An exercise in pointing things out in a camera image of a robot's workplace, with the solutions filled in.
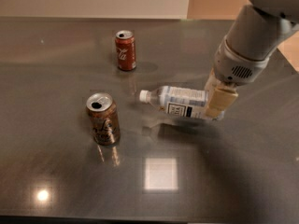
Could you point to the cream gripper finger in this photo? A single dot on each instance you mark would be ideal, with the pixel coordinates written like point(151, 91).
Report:
point(212, 82)
point(220, 99)

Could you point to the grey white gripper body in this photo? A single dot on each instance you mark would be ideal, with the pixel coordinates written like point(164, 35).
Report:
point(234, 65)

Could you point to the blue labelled plastic bottle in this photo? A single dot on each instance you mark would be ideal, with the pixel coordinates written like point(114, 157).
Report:
point(178, 101)

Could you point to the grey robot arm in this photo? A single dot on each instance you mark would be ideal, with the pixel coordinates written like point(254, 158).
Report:
point(245, 51)

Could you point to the red coke can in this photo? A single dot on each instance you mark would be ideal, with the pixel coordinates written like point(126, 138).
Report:
point(125, 47)

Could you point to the brown soda can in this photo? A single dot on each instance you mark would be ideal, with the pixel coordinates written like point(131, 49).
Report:
point(102, 111)

